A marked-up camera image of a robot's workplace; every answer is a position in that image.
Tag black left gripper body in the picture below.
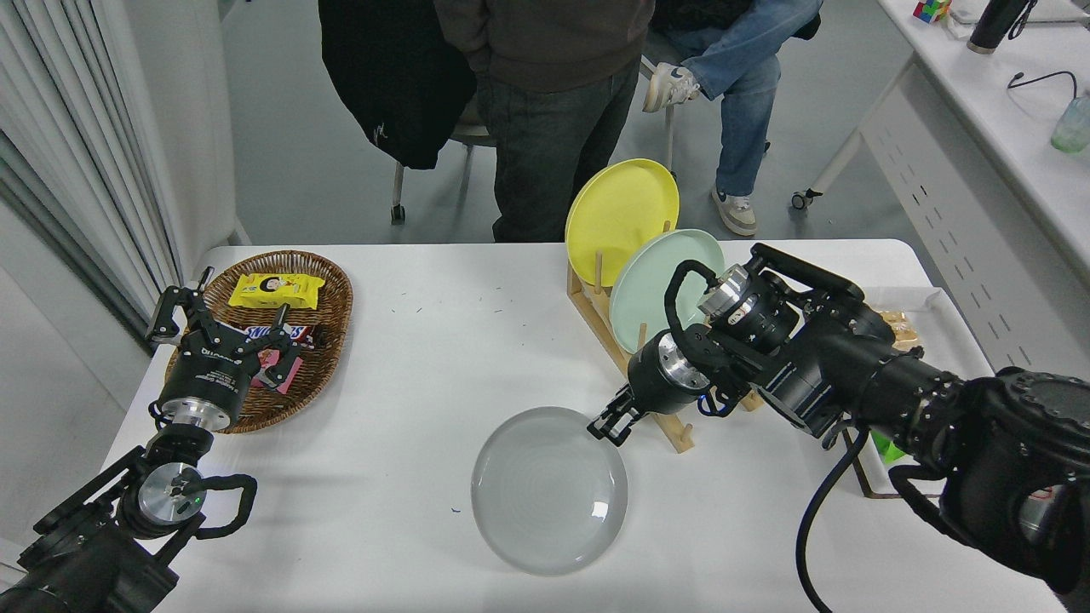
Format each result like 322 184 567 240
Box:
158 335 259 415

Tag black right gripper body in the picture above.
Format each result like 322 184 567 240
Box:
626 330 694 418

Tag grey plate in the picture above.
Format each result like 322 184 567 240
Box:
471 406 629 576

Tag wooden plate rack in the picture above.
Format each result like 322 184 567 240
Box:
566 221 765 455

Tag mint green plate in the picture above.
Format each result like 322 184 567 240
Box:
609 228 726 355

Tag yellow plate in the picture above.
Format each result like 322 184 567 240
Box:
565 158 680 288

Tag Snickers chocolate bar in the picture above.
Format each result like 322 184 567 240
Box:
243 324 327 351

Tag pink snack pack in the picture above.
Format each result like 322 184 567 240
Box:
250 345 305 395

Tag yellow snack pack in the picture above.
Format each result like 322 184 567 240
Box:
227 272 327 311

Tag brown wicker basket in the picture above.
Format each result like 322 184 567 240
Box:
164 249 354 435

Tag white curtain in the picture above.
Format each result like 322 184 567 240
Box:
0 0 184 341

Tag tan peanut bar pack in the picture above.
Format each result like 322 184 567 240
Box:
877 308 923 352

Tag grey metal chair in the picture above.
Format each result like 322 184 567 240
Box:
390 102 503 226

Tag standing person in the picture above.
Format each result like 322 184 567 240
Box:
434 0 655 243

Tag black jacket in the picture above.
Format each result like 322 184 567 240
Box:
318 0 478 171

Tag white tray with dark base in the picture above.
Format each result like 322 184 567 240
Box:
843 286 995 500

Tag seated person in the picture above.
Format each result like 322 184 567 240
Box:
641 0 825 238

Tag white side table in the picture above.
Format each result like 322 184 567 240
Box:
792 0 1090 380

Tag black bottle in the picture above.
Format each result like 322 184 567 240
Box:
967 0 1038 55

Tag white flat device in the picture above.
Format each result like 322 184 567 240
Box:
949 0 1090 25

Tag black cable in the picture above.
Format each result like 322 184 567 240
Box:
1008 71 1081 100

